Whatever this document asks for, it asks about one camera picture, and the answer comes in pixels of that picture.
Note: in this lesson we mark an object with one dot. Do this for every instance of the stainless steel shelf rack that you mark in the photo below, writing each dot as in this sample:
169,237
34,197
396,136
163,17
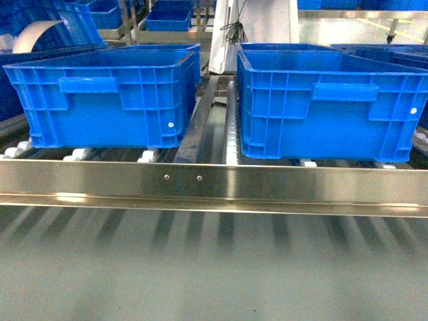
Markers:
208,173

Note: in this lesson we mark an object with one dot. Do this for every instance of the blue crate right front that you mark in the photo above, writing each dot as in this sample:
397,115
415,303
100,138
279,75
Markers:
327,105

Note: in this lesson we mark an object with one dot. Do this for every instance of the blue crate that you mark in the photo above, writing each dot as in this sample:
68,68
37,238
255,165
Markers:
327,105
285,46
107,98
195,47

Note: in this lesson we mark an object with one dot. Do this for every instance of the blue crate behind left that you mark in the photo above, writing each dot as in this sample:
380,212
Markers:
195,47

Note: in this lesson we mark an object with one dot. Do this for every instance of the blue crate behind right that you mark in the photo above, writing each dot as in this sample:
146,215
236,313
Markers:
285,46

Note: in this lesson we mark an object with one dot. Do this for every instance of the blue crate left front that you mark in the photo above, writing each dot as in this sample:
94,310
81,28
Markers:
107,98

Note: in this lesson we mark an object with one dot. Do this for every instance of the white machine column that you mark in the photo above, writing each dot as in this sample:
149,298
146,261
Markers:
263,22

